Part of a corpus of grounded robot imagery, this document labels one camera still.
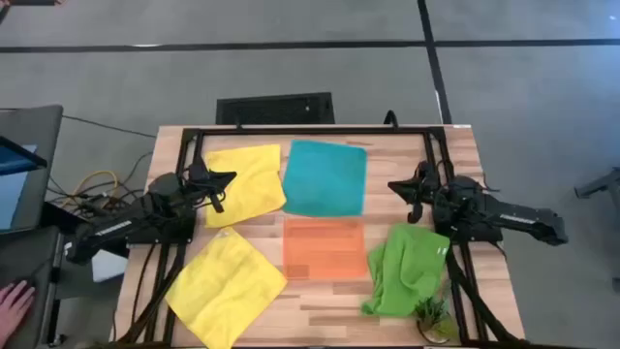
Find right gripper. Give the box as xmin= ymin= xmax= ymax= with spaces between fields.
xmin=387 ymin=160 xmax=445 ymax=201

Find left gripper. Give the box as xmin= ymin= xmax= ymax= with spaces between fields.
xmin=186 ymin=162 xmax=237 ymax=196

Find green microfiber towel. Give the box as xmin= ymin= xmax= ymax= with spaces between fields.
xmin=359 ymin=222 xmax=451 ymax=319

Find teal microfiber towel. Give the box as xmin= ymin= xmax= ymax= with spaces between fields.
xmin=281 ymin=139 xmax=369 ymax=218

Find yellow microfiber towel white tag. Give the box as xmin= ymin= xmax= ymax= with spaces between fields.
xmin=164 ymin=226 xmax=290 ymax=349

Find black perforated floor grate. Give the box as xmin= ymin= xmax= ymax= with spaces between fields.
xmin=215 ymin=91 xmax=336 ymax=126

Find orange translucent plastic bin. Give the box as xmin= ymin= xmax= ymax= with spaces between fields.
xmin=282 ymin=217 xmax=369 ymax=281

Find small potted green plant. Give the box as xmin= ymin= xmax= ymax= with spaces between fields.
xmin=413 ymin=283 xmax=460 ymax=346

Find white paper sheet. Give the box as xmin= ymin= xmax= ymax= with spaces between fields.
xmin=90 ymin=247 xmax=129 ymax=284

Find black desk crossbar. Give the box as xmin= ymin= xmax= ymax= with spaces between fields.
xmin=40 ymin=201 xmax=130 ymax=259

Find grey chair base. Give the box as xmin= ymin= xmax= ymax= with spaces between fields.
xmin=573 ymin=167 xmax=620 ymax=214

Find grey desk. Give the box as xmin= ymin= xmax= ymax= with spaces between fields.
xmin=0 ymin=104 xmax=65 ymax=349

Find dark monitor blue screen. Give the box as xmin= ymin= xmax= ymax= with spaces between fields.
xmin=0 ymin=135 xmax=48 ymax=236

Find person's hand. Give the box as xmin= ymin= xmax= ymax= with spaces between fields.
xmin=0 ymin=279 xmax=37 ymax=346

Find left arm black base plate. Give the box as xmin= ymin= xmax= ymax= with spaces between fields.
xmin=126 ymin=212 xmax=198 ymax=246

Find black aluminium table frame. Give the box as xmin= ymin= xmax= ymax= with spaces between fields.
xmin=115 ymin=125 xmax=528 ymax=349

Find yellow cable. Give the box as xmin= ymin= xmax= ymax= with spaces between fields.
xmin=71 ymin=169 xmax=120 ymax=207

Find black cable bundle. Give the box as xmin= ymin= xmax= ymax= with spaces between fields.
xmin=46 ymin=150 xmax=155 ymax=219

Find thin black floor cable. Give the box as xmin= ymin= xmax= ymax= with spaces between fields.
xmin=61 ymin=114 xmax=157 ymax=140

